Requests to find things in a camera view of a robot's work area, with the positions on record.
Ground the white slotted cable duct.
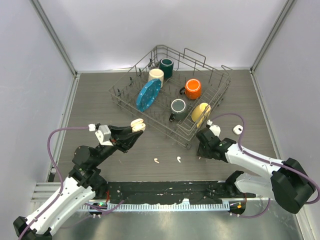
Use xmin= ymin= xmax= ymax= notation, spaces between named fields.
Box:
xmin=78 ymin=198 xmax=231 ymax=212

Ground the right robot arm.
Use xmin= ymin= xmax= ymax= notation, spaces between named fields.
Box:
xmin=196 ymin=127 xmax=316 ymax=214

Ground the aluminium frame post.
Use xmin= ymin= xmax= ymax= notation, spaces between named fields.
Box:
xmin=250 ymin=0 xmax=297 ymax=74
xmin=29 ymin=0 xmax=78 ymax=77

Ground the beige earbud charging case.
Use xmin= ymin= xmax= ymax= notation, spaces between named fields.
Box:
xmin=130 ymin=118 xmax=146 ymax=132

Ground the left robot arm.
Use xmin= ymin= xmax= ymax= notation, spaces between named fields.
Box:
xmin=13 ymin=118 xmax=146 ymax=240

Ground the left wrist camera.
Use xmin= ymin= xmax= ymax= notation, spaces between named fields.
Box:
xmin=88 ymin=123 xmax=113 ymax=146

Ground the white open earbud case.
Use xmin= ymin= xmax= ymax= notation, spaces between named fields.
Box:
xmin=232 ymin=124 xmax=244 ymax=136

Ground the blue polka dot plate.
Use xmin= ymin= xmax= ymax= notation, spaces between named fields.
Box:
xmin=136 ymin=78 xmax=162 ymax=112

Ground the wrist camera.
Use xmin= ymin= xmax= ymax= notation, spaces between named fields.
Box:
xmin=206 ymin=119 xmax=221 ymax=137
xmin=88 ymin=123 xmax=113 ymax=146

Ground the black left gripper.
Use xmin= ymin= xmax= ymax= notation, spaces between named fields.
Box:
xmin=92 ymin=124 xmax=143 ymax=166

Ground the cream ribbed mug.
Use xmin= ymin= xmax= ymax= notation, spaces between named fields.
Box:
xmin=148 ymin=68 xmax=164 ymax=87

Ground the orange mug black handle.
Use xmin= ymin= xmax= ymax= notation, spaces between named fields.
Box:
xmin=179 ymin=78 xmax=202 ymax=100

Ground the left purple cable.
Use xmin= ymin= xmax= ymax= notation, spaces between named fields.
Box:
xmin=16 ymin=126 xmax=126 ymax=240

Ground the right aluminium frame post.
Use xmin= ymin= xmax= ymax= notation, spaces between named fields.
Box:
xmin=250 ymin=0 xmax=297 ymax=74

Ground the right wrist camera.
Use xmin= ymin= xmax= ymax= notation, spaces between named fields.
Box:
xmin=206 ymin=119 xmax=221 ymax=137

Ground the left aluminium frame post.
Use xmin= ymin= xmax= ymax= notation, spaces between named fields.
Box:
xmin=29 ymin=0 xmax=78 ymax=77

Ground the grey wire dish rack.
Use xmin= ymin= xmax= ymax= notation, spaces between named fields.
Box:
xmin=109 ymin=44 xmax=233 ymax=149

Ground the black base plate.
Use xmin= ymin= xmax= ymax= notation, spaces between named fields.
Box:
xmin=107 ymin=181 xmax=244 ymax=205

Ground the dark teal mug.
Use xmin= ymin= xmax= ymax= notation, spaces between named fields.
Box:
xmin=159 ymin=58 xmax=174 ymax=79

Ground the grey mug black handle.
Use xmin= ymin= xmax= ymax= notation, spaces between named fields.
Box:
xmin=169 ymin=98 xmax=188 ymax=123

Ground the yellow mug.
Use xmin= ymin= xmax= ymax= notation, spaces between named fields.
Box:
xmin=191 ymin=102 xmax=211 ymax=128

